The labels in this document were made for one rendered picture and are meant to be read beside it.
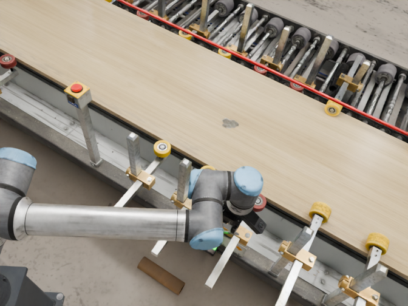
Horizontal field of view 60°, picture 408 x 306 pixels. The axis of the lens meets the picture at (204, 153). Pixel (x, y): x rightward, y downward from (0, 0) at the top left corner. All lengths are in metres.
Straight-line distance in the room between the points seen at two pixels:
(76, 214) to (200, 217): 0.33
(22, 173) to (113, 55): 1.16
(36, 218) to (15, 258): 1.52
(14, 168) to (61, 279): 1.39
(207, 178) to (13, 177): 0.53
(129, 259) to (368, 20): 3.75
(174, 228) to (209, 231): 0.09
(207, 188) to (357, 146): 1.09
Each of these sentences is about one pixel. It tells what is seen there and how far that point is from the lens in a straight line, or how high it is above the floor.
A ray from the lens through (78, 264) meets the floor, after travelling 2.41.
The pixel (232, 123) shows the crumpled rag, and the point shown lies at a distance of 1.76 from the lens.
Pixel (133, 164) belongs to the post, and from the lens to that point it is 1.56.
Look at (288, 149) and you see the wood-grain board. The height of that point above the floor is 0.90.
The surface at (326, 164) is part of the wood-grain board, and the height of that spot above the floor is 0.90.
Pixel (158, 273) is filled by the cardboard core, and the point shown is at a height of 0.08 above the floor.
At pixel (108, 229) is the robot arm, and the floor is 1.35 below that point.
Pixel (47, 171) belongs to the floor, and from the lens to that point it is 2.76.
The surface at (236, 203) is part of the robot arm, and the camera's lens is 1.09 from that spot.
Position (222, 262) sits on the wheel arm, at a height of 0.86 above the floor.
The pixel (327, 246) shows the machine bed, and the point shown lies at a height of 0.78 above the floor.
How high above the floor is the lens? 2.24
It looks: 54 degrees down
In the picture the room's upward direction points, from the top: 10 degrees clockwise
